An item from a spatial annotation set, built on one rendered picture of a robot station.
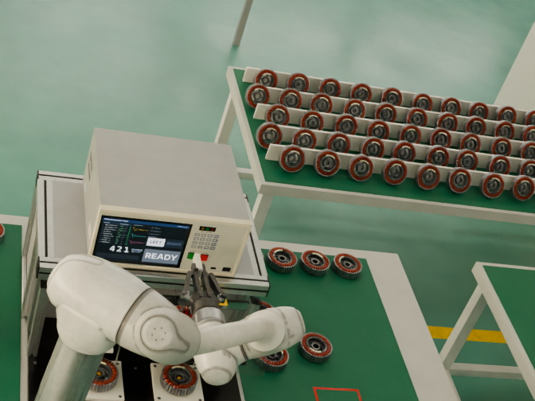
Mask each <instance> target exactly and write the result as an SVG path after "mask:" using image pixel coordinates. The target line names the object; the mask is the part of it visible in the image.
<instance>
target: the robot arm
mask: <svg viewBox="0 0 535 401"><path fill-rule="evenodd" d="M199 277H201V279H199ZM190 279H192V281H193V289H194V293H193V294H192V295H191V297H190V296H189V285H190ZM200 280H201V284H202V288H203V290H202V288H201V284H200ZM209 285H210V286H211V287H210V286H209ZM211 288H212V290H213V293H214V294H215V295H214V294H213V293H212V291H211ZM47 294H48V296H49V300H50V301H51V303H52V304H53V305H54V306H55V307H56V308H57V310H56V312H57V331H58V333H59V337H58V340H57V343H56V345H55V348H54V350H53V354H52V355H51V358H50V360H49V363H48V366H47V368H46V370H45V374H44V376H43V378H42V381H41V384H40V386H39V390H38V392H37V395H36V398H35V400H34V401H85V399H86V397H87V394H88V392H89V389H90V387H91V385H92V382H93V380H94V378H95V376H96V373H97V370H98V368H99V366H100V363H101V361H102V359H103V355H104V353H105V352H106V351H108V350H110V349H111V348H113V347H114V346H115V344H118V345H120V346H122V347H124V348H126V349H128V350H130V351H132V352H135V353H137V354H139V355H141V356H144V357H148V358H149V359H151V360H153V361H155V362H158V363H160V364H167V365H178V364H182V363H185V362H186V361H188V360H190V359H192V358H194V361H195V363H196V365H197V369H198V371H199V372H200V374H201V377H202V378H203V380H204V381H205V382H206V383H208V384H211V385H216V386H218V385H223V384H226V383H228V382H229V381H230V380H231V379H232V377H233V376H234V374H235V372H236V367H237V366H238V365H240V364H242V363H243V362H245V361H246V360H250V359H253V358H258V357H262V356H268V355H271V354H274V353H277V352H280V351H282V350H284V349H287V348H290V347H291V346H293V345H295V344H296V343H298V342H299V341H300V340H301V339H302V338H303V335H304V333H305V332H306V328H305V325H304V321H303V317H302V315H301V313H300V312H299V311H298V310H296V309H295V308H294V307H290V306H280V307H275V308H268V309H265V310H260V311H257V312H255V313H252V314H250V315H248V316H247V317H246V318H245V319H243V320H240V321H235V322H230V323H225V316H224V314H223V313H222V312H221V310H220V306H219V304H220V303H225V300H226V298H227V295H226V294H225V293H224V292H223V291H222V289H221V287H220V285H219V283H218V281H217V279H216V278H215V276H214V274H213V273H212V272H210V273H208V272H207V271H206V269H205V264H204V263H201V256H200V253H196V252H195V253H194V256H193V262H192V265H191V271H188V272H187V275H186V277H185V285H184V290H183V291H182V293H181V297H180V299H181V300H184V299H185V300H187V301H189V304H190V305H191V310H192V315H193V316H192V317H191V318H190V317H189V316H187V315H185V314H184V313H182V312H179V310H178V308H177V307H176V306H175V305H173V304H172V303H171V302H170V301H168V300H167V299H166V298H164V297H163V296H162V295H161V294H160V293H158V292H157V291H156V290H154V289H152V288H151V287H149V286H148V285H147V284H146V283H144V282H143V281H142V280H141V279H140V278H138V277H136V276H134V275H133V274H132V273H130V272H128V271H126V270H124V269H123V268H122V267H119V266H117V265H115V264H114V263H111V262H109V261H107V260H106V259H102V258H100V257H96V256H94V255H86V254H78V255H67V256H66V257H64V258H63V259H62V260H61V261H60V262H59V263H58V264H57V265H56V266H55V267H54V269H53V271H52V272H51V274H50V276H49V279H48V282H47Z"/></svg>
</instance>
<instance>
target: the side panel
mask: <svg viewBox="0 0 535 401"><path fill-rule="evenodd" d="M35 261H36V182H35V187H34V191H33V199H32V204H31V209H30V213H29V221H28V226H27V230H26V234H25V242H24V247H23V252H22V257H21V318H25V317H27V318H28V316H26V315H25V310H26V306H27V302H28V297H29V290H30V286H31V282H32V277H33V269H34V265H35Z"/></svg>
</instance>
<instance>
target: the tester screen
mask: <svg viewBox="0 0 535 401"><path fill-rule="evenodd" d="M188 231H189V226H183V225H175V224H160V223H151V222H144V221H136V220H121V219H112V218H105V217H104V218H103V222H102V225H101V229H100V234H99V238H98V242H97V245H96V251H95V254H94V256H96V253H97V252H102V253H111V254H120V255H137V256H139V259H138V260H133V259H117V258H108V257H100V258H102V259H106V260H115V261H124V262H133V263H149V262H142V258H143V253H144V250H145V248H146V249H155V250H164V251H180V252H181V253H182V249H180V248H172V247H156V246H147V245H146V243H147V240H148V237H149V238H157V239H173V240H181V241H184V243H185V238H186V236H187V233H188ZM184 243H183V245H182V248H183V246H184ZM110 245H115V246H124V247H131V249H130V252H129V253H122V252H113V251H108V249H109V246H110ZM180 256H181V254H180ZM96 257H99V256H96ZM178 262H179V260H178ZM151 264H160V265H169V266H177V265H178V264H177V265H176V264H166V263H151Z"/></svg>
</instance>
